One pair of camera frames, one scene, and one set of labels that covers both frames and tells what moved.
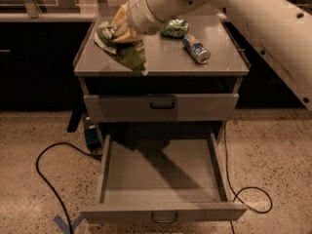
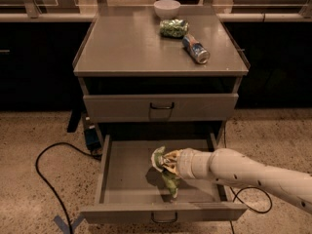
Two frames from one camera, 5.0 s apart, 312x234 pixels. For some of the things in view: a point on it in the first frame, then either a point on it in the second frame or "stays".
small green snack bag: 175,28 stays
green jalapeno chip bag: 130,54 -> 170,177
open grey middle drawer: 162,177 stays
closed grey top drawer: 161,107 stays
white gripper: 136,16 -> 185,164
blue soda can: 196,50 stays
